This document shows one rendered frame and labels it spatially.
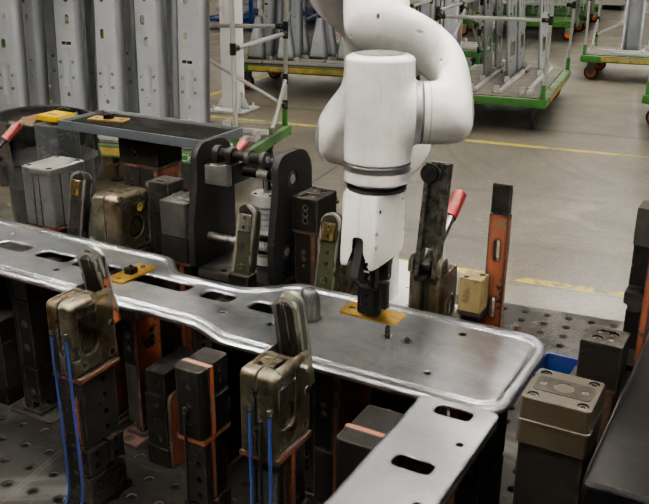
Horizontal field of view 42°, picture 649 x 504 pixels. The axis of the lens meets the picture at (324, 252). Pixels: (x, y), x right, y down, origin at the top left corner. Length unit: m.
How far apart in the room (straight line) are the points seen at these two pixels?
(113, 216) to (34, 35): 4.66
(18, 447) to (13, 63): 4.62
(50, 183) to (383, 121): 0.84
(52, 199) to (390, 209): 0.82
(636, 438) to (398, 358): 0.33
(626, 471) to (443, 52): 0.52
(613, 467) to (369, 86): 0.49
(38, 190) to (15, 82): 4.34
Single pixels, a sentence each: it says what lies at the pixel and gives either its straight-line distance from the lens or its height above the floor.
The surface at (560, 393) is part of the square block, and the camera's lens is 0.97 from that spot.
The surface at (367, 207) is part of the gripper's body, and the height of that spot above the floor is 1.22.
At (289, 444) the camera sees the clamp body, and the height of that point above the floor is 0.94.
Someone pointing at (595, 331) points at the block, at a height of 1.08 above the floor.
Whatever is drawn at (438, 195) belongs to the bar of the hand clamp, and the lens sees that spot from 1.27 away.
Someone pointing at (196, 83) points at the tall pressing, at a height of 0.63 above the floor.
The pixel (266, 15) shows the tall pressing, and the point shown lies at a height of 0.74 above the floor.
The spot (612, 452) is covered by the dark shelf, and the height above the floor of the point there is 1.03.
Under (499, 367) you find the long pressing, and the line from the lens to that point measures 1.14.
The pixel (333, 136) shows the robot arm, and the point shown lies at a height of 1.16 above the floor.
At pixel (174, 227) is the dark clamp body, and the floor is 1.03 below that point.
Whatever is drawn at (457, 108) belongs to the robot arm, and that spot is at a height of 1.34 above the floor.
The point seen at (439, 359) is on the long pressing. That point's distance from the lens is 1.15.
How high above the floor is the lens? 1.53
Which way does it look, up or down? 20 degrees down
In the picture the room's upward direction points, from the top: straight up
